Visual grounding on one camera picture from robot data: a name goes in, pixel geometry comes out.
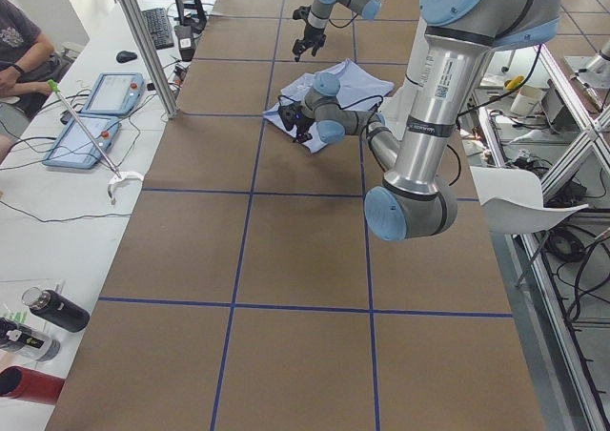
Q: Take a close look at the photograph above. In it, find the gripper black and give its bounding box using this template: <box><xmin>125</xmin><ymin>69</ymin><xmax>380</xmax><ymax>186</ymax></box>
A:
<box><xmin>278</xmin><ymin>102</ymin><xmax>315</xmax><ymax>144</ymax></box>
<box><xmin>292</xmin><ymin>6</ymin><xmax>327</xmax><ymax>62</ymax></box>

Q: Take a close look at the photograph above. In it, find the light blue striped shirt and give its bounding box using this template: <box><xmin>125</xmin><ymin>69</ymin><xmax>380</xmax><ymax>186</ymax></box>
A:
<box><xmin>263</xmin><ymin>59</ymin><xmax>394</xmax><ymax>153</ymax></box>

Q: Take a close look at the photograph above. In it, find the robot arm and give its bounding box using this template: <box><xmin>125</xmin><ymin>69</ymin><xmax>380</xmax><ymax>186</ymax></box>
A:
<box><xmin>278</xmin><ymin>0</ymin><xmax>560</xmax><ymax>241</ymax></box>
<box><xmin>292</xmin><ymin>0</ymin><xmax>382</xmax><ymax>61</ymax></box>

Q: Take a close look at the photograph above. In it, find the black keyboard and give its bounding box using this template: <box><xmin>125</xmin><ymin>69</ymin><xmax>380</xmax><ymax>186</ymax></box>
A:
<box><xmin>141</xmin><ymin>8</ymin><xmax>174</xmax><ymax>50</ymax></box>

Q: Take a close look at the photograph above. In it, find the black computer mouse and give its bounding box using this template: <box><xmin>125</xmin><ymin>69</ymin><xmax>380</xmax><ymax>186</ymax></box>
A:
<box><xmin>115</xmin><ymin>51</ymin><xmax>138</xmax><ymax>64</ymax></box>

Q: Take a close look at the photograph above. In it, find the upper teach pendant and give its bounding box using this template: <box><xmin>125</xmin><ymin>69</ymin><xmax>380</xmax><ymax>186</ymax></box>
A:
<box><xmin>81</xmin><ymin>72</ymin><xmax>146</xmax><ymax>116</ymax></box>

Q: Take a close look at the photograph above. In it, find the teach pendant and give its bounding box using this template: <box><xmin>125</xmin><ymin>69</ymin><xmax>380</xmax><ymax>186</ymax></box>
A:
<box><xmin>42</xmin><ymin>115</ymin><xmax>120</xmax><ymax>170</ymax></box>
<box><xmin>81</xmin><ymin>72</ymin><xmax>146</xmax><ymax>116</ymax></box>

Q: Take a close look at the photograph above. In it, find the white plastic chair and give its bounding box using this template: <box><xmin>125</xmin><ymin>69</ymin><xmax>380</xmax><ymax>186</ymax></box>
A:
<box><xmin>471</xmin><ymin>166</ymin><xmax>588</xmax><ymax>235</ymax></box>

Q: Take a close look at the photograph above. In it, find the lower teach pendant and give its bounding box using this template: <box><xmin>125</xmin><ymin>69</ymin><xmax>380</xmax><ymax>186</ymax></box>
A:
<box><xmin>42</xmin><ymin>115</ymin><xmax>120</xmax><ymax>170</ymax></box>

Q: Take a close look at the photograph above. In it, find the long metal rod tool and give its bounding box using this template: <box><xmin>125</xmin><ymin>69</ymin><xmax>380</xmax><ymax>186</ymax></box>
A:
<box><xmin>48</xmin><ymin>80</ymin><xmax>120</xmax><ymax>176</ymax></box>

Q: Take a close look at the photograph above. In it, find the seated person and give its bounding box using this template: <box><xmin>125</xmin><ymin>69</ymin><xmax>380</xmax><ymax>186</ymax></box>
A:
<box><xmin>0</xmin><ymin>0</ymin><xmax>66</xmax><ymax>160</ymax></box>

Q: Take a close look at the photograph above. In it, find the black bottle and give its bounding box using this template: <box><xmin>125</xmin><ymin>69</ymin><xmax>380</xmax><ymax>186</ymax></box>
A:
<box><xmin>22</xmin><ymin>287</ymin><xmax>90</xmax><ymax>333</ymax></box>

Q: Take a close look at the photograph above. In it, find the red bottle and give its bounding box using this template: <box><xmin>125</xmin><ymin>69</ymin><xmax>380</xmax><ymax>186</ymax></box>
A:
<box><xmin>1</xmin><ymin>366</ymin><xmax>65</xmax><ymax>405</ymax></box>

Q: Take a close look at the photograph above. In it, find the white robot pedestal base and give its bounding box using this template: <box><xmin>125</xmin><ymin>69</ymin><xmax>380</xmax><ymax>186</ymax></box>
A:
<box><xmin>379</xmin><ymin>80</ymin><xmax>410</xmax><ymax>122</ymax></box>

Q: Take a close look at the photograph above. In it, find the aluminium frame post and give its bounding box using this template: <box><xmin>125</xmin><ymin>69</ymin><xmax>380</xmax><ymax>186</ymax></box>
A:
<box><xmin>118</xmin><ymin>0</ymin><xmax>178</xmax><ymax>119</ymax></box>

